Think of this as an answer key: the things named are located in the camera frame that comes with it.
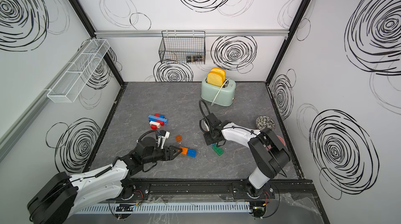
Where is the speckled plate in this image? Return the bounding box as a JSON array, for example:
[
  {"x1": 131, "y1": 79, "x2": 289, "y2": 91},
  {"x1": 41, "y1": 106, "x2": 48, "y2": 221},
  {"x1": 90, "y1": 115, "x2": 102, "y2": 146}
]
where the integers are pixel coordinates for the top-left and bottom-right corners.
[{"x1": 256, "y1": 115, "x2": 276, "y2": 130}]

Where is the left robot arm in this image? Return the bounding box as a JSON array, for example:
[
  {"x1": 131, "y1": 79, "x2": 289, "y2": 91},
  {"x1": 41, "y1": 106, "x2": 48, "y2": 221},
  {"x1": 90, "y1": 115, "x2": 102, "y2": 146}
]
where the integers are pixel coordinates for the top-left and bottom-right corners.
[{"x1": 27, "y1": 137, "x2": 182, "y2": 224}]

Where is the yellow toast slice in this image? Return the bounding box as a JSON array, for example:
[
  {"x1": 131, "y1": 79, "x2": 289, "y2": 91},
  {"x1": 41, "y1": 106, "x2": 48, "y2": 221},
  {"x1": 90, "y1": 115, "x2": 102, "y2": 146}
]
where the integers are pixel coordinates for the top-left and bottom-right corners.
[
  {"x1": 211, "y1": 67, "x2": 226, "y2": 79},
  {"x1": 206, "y1": 71, "x2": 226, "y2": 87}
]

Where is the white cable duct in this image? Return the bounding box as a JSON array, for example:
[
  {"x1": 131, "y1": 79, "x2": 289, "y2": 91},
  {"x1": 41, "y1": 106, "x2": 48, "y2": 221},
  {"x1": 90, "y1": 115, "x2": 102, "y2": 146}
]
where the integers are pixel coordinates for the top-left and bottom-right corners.
[{"x1": 77, "y1": 202, "x2": 251, "y2": 215}]

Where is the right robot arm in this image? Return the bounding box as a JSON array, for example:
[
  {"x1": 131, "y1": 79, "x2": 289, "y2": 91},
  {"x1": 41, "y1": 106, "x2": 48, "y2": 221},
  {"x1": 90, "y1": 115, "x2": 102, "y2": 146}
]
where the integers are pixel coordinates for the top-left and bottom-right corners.
[{"x1": 198, "y1": 100, "x2": 291, "y2": 193}]

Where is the black wire basket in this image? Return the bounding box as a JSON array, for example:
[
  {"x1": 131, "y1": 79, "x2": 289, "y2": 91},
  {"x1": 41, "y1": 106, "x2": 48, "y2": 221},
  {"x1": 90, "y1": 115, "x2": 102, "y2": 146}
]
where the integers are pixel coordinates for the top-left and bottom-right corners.
[{"x1": 158, "y1": 30, "x2": 206, "y2": 65}]

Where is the pink cup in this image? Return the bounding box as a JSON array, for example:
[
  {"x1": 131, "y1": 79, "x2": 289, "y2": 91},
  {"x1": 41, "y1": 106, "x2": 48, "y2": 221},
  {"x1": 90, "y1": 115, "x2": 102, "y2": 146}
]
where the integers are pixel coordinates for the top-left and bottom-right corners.
[{"x1": 277, "y1": 135, "x2": 286, "y2": 146}]

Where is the mint green toaster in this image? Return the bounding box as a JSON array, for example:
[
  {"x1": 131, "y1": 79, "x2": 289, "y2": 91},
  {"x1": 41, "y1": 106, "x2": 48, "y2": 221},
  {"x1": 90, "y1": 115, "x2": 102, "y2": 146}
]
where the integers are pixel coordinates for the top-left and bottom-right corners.
[{"x1": 201, "y1": 78, "x2": 237, "y2": 107}]

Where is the brown square brick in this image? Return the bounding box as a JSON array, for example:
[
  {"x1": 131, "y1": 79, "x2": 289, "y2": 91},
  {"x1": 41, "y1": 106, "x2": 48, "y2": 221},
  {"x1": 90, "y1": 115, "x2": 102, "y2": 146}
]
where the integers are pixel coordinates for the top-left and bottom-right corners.
[{"x1": 175, "y1": 135, "x2": 182, "y2": 143}]

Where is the white rectangular brick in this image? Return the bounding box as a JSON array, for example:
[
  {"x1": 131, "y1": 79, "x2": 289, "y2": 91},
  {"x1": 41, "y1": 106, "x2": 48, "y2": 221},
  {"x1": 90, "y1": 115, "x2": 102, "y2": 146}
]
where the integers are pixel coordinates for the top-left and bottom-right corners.
[{"x1": 149, "y1": 121, "x2": 161, "y2": 129}]

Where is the green flat brick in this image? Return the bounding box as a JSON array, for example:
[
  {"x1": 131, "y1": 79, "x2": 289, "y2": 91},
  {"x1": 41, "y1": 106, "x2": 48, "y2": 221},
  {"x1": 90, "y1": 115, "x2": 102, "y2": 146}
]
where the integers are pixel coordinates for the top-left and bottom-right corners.
[{"x1": 212, "y1": 145, "x2": 224, "y2": 157}]

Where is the white wire shelf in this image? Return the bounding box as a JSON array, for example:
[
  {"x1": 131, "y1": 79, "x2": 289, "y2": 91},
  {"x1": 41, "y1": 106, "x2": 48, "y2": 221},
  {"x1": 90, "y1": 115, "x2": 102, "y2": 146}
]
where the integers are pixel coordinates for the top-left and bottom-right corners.
[{"x1": 47, "y1": 39, "x2": 111, "y2": 103}]

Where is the light blue long brick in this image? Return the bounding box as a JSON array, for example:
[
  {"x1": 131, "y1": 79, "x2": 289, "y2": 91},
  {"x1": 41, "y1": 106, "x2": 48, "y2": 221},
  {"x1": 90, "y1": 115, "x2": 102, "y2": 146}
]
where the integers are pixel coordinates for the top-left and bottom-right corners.
[{"x1": 148, "y1": 115, "x2": 168, "y2": 124}]

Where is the orange rectangular brick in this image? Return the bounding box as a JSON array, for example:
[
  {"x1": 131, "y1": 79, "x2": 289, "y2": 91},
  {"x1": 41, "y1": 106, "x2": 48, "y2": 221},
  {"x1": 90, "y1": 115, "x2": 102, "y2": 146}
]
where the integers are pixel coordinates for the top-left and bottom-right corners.
[{"x1": 180, "y1": 147, "x2": 189, "y2": 156}]

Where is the yellow toast slice back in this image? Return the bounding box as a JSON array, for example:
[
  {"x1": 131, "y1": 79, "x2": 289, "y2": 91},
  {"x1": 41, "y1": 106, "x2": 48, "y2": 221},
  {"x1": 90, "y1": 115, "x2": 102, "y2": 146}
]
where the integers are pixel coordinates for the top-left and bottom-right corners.
[{"x1": 211, "y1": 67, "x2": 226, "y2": 79}]

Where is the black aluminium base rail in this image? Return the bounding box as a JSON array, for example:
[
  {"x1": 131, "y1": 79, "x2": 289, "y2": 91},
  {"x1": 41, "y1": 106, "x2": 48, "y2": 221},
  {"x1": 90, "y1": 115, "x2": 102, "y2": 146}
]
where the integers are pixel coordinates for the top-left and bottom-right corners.
[{"x1": 132, "y1": 179, "x2": 315, "y2": 200}]

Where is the dark object in basket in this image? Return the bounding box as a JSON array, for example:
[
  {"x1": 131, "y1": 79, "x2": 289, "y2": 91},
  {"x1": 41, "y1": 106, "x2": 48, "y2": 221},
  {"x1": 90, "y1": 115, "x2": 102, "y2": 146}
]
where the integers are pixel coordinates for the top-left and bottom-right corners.
[{"x1": 186, "y1": 55, "x2": 205, "y2": 63}]

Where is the blue square brick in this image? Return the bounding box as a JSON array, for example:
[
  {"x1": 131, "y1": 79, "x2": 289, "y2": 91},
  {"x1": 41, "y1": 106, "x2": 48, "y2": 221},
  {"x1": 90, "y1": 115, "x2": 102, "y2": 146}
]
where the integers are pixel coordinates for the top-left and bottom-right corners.
[{"x1": 186, "y1": 149, "x2": 197, "y2": 158}]

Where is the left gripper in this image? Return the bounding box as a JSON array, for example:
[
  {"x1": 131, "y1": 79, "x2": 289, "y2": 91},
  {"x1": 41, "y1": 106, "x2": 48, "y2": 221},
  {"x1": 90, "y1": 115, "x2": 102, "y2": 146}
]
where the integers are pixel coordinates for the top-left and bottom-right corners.
[{"x1": 143, "y1": 146, "x2": 183, "y2": 165}]

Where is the white toaster cable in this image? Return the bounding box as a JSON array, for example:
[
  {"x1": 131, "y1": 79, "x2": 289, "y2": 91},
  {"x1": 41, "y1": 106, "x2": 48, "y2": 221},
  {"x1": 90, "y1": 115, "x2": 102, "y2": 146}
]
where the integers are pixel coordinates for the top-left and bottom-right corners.
[{"x1": 210, "y1": 78, "x2": 230, "y2": 106}]

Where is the yellow toast slice front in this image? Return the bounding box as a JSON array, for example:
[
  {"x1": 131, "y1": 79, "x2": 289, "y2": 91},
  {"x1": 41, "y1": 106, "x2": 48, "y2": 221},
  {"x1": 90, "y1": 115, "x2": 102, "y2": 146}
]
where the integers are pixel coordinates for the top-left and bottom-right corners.
[{"x1": 206, "y1": 71, "x2": 226, "y2": 87}]

